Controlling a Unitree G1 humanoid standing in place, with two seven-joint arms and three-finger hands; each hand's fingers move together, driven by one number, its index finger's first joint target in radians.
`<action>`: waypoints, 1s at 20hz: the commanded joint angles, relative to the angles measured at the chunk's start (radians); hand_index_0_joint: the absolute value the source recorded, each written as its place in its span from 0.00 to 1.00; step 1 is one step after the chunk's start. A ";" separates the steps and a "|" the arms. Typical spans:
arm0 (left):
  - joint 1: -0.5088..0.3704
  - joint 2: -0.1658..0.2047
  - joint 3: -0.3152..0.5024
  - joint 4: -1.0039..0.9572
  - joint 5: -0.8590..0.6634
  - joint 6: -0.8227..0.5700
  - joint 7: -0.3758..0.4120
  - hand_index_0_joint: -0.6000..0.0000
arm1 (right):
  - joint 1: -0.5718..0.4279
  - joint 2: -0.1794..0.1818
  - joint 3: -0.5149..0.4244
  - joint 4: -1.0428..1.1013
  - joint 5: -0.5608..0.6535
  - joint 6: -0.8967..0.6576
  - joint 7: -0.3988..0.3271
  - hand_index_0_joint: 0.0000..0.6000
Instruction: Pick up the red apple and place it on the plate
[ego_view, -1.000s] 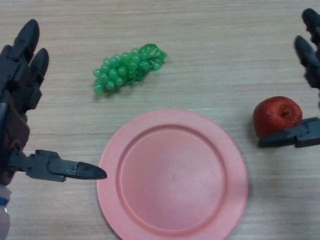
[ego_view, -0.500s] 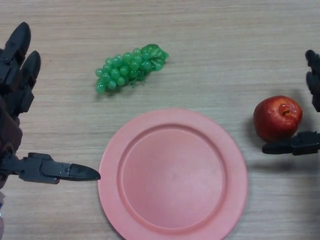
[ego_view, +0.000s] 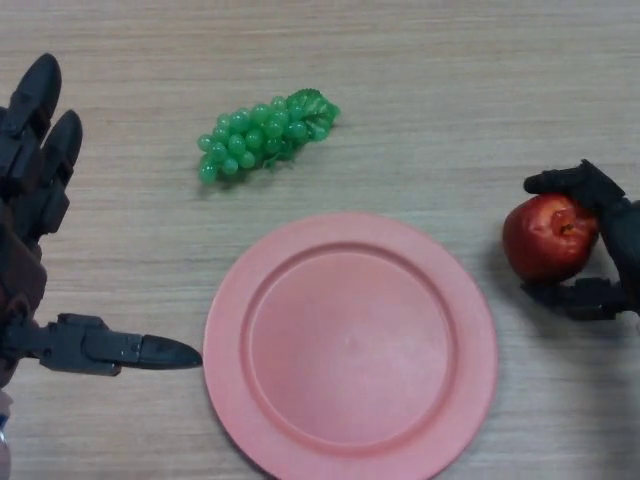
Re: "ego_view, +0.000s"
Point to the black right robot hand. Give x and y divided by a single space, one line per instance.
620 235

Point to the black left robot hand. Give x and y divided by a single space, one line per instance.
30 200

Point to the red apple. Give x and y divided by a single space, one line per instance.
540 240

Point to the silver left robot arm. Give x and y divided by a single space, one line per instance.
4 440

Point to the pink round plate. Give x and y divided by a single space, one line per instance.
350 345

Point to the green plastic grape bunch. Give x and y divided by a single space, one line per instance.
250 140

